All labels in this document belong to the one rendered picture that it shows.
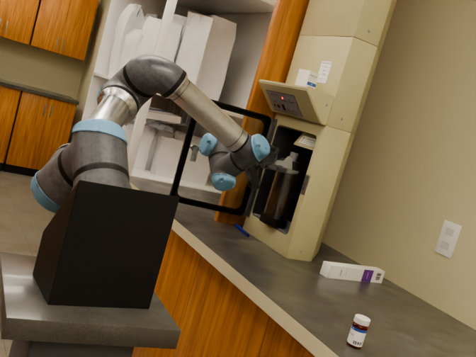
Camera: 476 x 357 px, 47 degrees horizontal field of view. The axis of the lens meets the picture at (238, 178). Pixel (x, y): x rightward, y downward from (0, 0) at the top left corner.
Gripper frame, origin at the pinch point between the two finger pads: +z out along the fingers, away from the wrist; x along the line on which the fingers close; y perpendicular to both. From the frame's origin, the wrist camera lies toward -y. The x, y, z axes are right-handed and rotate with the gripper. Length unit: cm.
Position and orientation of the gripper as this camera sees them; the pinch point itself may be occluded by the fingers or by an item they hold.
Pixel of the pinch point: (287, 171)
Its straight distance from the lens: 197.6
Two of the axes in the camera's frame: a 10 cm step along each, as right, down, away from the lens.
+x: -4.6, -2.4, 8.6
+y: 2.8, -9.5, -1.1
